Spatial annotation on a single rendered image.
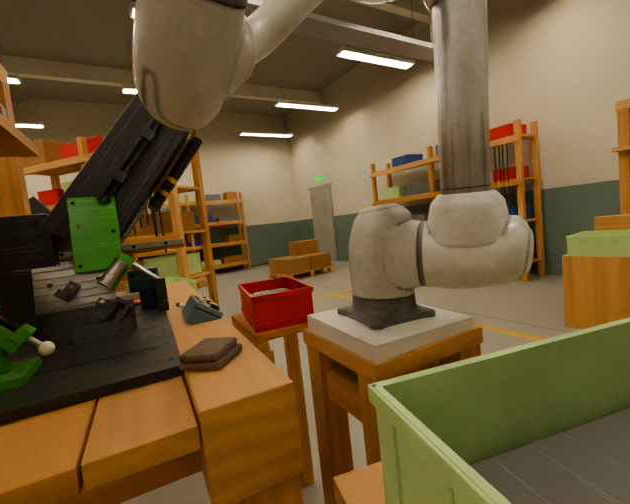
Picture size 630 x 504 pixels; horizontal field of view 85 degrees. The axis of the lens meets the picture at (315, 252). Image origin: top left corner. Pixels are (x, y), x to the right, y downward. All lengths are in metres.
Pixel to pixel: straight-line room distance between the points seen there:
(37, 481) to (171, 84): 0.47
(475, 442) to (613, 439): 0.16
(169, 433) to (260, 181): 10.63
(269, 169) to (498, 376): 10.93
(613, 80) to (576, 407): 5.47
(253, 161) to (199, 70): 10.67
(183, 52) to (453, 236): 0.57
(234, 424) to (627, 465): 0.46
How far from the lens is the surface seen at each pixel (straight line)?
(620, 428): 0.60
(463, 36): 0.82
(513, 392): 0.50
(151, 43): 0.44
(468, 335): 0.88
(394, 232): 0.79
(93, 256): 1.11
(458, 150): 0.78
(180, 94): 0.45
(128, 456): 0.55
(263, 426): 0.57
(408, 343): 0.76
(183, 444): 0.56
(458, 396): 0.45
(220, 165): 10.72
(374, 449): 0.83
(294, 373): 1.55
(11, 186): 1.96
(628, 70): 5.87
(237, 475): 0.59
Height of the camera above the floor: 1.14
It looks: 5 degrees down
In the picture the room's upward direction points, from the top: 6 degrees counter-clockwise
